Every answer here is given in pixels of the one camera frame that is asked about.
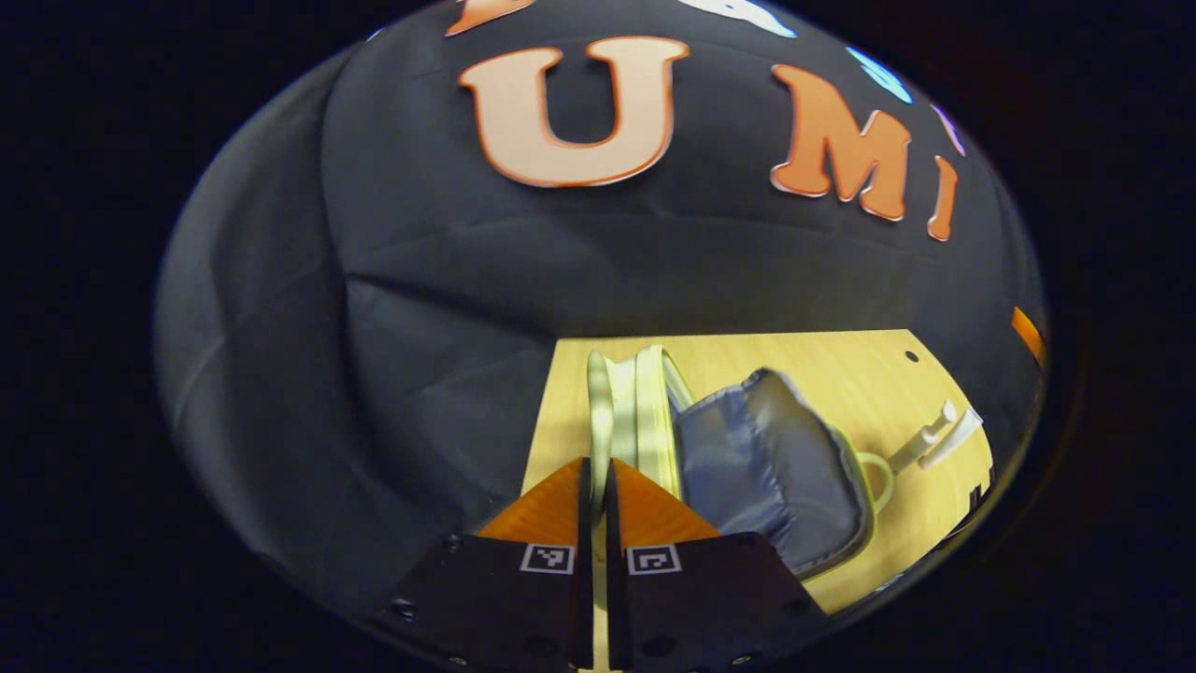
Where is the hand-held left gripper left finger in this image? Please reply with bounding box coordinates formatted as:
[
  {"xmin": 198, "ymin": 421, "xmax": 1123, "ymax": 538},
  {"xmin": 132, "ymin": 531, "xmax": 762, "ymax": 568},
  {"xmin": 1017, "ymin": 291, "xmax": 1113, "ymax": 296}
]
[{"xmin": 372, "ymin": 456, "xmax": 596, "ymax": 672}]

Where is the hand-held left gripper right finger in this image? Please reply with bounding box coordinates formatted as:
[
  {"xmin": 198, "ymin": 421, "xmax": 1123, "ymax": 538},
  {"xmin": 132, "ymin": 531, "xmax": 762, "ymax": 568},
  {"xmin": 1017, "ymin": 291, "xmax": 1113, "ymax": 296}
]
[{"xmin": 604, "ymin": 456, "xmax": 834, "ymax": 672}]

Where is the white pump bottle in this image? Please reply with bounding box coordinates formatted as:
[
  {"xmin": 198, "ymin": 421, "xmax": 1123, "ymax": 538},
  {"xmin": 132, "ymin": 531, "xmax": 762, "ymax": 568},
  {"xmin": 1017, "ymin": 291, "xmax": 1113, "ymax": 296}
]
[{"xmin": 888, "ymin": 400, "xmax": 959, "ymax": 473}]

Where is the yellow suitcase with grey lining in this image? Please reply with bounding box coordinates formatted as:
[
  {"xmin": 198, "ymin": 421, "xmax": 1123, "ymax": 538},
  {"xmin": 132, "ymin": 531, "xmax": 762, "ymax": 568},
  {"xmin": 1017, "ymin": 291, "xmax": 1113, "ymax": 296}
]
[{"xmin": 586, "ymin": 344, "xmax": 898, "ymax": 585}]

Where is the black backdrop cloth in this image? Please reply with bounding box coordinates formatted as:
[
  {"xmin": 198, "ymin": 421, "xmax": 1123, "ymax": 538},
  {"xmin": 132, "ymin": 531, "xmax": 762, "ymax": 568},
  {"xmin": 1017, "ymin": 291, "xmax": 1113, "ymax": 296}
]
[{"xmin": 154, "ymin": 0, "xmax": 1047, "ymax": 618}]

